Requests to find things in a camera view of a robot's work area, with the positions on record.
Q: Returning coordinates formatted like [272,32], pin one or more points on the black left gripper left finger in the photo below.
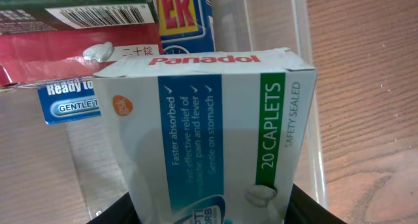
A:
[121,212]

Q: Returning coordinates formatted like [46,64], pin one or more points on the white Panadol box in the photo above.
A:
[208,138]

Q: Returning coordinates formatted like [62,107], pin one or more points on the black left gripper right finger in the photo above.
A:
[302,209]

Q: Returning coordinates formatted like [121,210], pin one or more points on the red medicine box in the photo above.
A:
[32,58]

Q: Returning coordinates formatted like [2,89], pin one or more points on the blue Kool Fever box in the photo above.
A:
[186,26]

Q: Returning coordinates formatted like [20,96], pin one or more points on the dark green round-label box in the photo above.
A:
[27,16]

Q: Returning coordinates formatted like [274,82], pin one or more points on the clear plastic container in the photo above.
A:
[66,172]

